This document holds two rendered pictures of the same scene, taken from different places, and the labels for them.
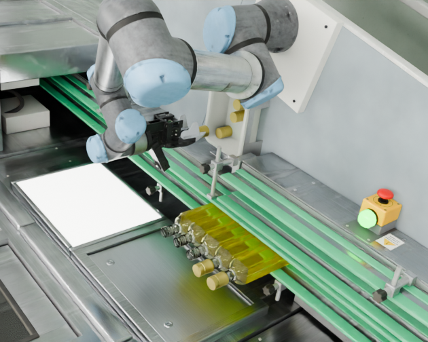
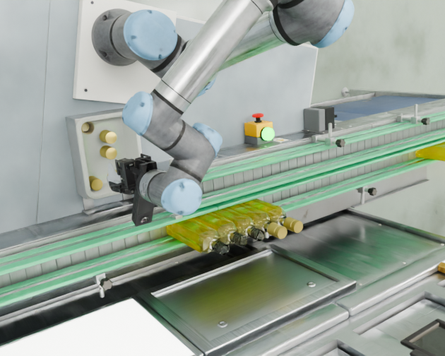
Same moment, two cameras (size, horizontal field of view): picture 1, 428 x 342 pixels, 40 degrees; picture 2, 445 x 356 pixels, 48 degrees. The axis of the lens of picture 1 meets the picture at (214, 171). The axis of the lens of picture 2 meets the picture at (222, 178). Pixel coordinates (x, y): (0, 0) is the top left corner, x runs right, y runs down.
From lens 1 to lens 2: 1.71 m
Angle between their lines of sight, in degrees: 74
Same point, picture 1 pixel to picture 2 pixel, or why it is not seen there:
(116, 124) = (210, 139)
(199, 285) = (250, 273)
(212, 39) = (157, 42)
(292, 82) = (152, 83)
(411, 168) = (254, 92)
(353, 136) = (210, 97)
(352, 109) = not seen: hidden behind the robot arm
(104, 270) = (237, 326)
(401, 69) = not seen: hidden behind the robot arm
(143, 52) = not seen: outside the picture
